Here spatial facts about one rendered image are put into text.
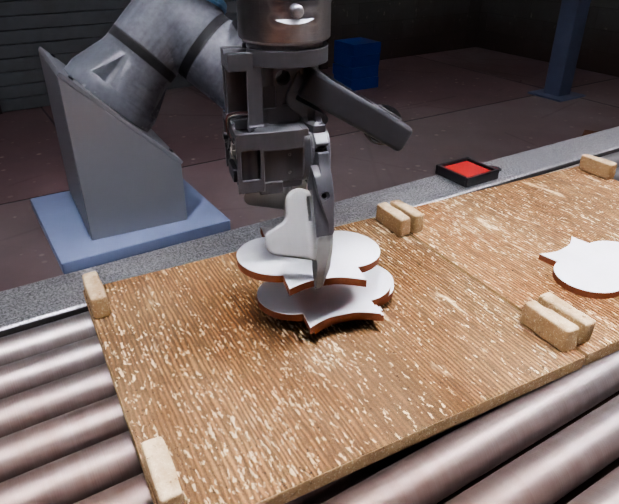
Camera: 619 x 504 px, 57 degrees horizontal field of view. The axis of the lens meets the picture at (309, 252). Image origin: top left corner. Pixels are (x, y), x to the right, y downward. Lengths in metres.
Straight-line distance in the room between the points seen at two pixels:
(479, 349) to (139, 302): 0.36
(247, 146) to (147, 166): 0.46
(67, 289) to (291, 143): 0.38
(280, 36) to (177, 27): 0.47
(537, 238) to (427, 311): 0.24
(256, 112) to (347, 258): 0.17
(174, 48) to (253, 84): 0.46
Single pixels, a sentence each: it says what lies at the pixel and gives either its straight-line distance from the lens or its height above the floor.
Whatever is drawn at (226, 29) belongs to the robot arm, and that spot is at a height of 1.16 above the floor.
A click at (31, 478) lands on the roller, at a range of 0.53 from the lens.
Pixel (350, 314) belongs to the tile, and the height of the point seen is 0.96.
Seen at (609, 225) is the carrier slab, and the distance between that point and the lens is 0.89.
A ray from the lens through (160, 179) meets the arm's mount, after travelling 0.94.
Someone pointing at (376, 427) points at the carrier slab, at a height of 0.94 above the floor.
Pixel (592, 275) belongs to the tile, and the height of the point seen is 0.94.
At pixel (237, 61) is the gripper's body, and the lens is 0.47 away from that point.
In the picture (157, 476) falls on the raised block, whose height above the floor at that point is 0.96.
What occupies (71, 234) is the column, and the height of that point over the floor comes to 0.87.
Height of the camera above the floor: 1.30
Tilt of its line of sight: 30 degrees down
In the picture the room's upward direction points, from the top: straight up
